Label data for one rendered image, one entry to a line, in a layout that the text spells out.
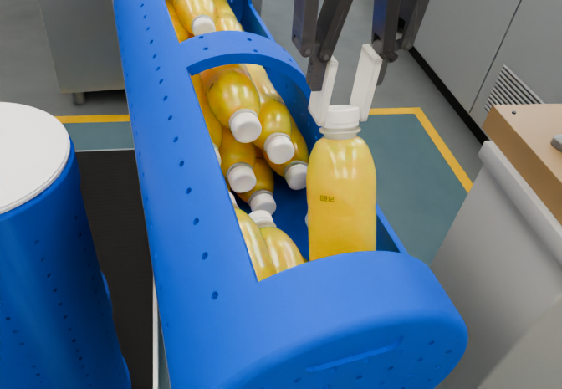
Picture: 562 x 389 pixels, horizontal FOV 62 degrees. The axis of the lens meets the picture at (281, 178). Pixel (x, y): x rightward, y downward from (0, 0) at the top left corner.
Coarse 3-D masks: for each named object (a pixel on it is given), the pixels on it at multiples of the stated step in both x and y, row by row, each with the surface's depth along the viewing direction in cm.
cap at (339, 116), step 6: (330, 108) 47; (336, 108) 47; (342, 108) 46; (348, 108) 46; (354, 108) 46; (330, 114) 45; (336, 114) 45; (342, 114) 45; (348, 114) 45; (354, 114) 46; (330, 120) 46; (336, 120) 45; (342, 120) 45; (348, 120) 45; (354, 120) 46; (324, 126) 46; (330, 126) 46; (336, 126) 46; (342, 126) 46; (348, 126) 46; (354, 126) 46
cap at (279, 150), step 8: (280, 136) 67; (272, 144) 66; (280, 144) 65; (288, 144) 66; (272, 152) 66; (280, 152) 66; (288, 152) 67; (272, 160) 67; (280, 160) 68; (288, 160) 68
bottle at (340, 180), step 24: (336, 144) 46; (360, 144) 46; (312, 168) 47; (336, 168) 45; (360, 168) 46; (312, 192) 47; (336, 192) 46; (360, 192) 46; (312, 216) 48; (336, 216) 46; (360, 216) 47; (312, 240) 49; (336, 240) 47; (360, 240) 47
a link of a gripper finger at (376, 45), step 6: (402, 30) 44; (396, 36) 43; (378, 42) 43; (396, 42) 43; (372, 48) 44; (378, 48) 43; (396, 48) 43; (384, 60) 44; (384, 66) 44; (384, 72) 45; (378, 78) 45; (378, 84) 46
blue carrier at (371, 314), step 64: (128, 0) 84; (128, 64) 75; (192, 64) 61; (192, 128) 53; (192, 192) 48; (192, 256) 43; (384, 256) 40; (192, 320) 40; (256, 320) 36; (320, 320) 35; (384, 320) 35; (448, 320) 39; (192, 384) 38; (256, 384) 36; (320, 384) 40; (384, 384) 45
